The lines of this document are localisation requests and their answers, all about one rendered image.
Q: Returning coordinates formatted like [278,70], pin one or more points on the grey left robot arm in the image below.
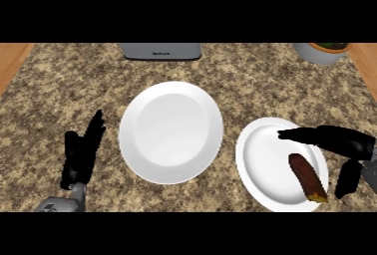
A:
[66,201]

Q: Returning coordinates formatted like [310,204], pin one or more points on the large white oval plate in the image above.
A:
[170,132]

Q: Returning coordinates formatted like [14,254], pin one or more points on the grey plant pot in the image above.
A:
[323,52]

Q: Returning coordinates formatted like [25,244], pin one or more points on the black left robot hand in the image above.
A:
[80,156]

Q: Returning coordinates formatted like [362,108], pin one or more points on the small white oval plate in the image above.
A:
[267,166]

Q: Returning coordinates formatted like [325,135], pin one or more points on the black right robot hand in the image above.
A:
[338,141]

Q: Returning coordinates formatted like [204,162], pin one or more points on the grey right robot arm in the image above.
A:
[369,172]

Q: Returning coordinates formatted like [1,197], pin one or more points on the grey appliance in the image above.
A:
[161,51]

